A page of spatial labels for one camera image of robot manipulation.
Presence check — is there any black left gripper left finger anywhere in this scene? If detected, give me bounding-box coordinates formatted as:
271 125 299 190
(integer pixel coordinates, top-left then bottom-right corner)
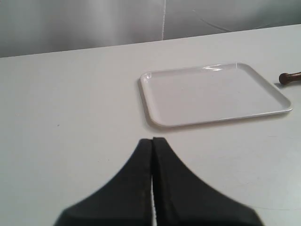
55 139 152 226

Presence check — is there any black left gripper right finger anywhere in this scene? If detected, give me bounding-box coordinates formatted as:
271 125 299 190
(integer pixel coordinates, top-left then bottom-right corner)
152 137 263 226

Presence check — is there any brown wooden pestle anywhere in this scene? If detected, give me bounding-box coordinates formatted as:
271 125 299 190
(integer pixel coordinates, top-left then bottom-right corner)
278 72 301 85

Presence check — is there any white rectangular plastic tray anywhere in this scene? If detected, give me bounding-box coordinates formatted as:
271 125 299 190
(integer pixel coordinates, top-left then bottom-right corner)
140 62 293 128

